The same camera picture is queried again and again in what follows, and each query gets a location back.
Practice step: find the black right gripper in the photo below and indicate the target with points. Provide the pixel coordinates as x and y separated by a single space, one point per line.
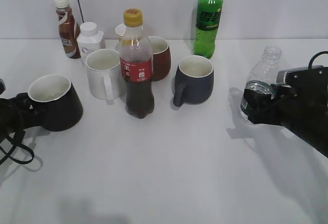
301 110

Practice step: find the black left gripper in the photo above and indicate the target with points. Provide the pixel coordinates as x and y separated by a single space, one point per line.
18 114

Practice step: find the clear water bottle green label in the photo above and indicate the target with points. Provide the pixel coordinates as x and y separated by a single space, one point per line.
264 74

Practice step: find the black mug white interior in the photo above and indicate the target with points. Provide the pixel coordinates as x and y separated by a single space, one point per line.
55 102

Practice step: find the small yellow white cup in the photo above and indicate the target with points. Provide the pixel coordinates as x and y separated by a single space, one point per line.
120 31

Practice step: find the dark blue grey mug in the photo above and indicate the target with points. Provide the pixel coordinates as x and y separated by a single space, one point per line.
194 81

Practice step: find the brown coffee drink bottle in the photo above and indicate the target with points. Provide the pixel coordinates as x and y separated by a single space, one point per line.
68 29

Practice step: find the white ceramic mug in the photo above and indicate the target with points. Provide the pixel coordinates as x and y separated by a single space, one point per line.
104 75

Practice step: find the dark red mug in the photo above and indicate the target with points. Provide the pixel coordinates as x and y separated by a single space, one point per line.
161 57

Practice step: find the green soda bottle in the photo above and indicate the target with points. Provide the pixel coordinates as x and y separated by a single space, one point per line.
207 24

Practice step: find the white plastic bottle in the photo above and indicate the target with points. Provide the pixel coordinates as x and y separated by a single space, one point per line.
89 40

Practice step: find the cola bottle yellow cap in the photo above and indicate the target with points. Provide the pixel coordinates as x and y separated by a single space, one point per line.
136 60

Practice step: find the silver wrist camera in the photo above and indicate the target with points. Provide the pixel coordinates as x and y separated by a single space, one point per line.
303 77

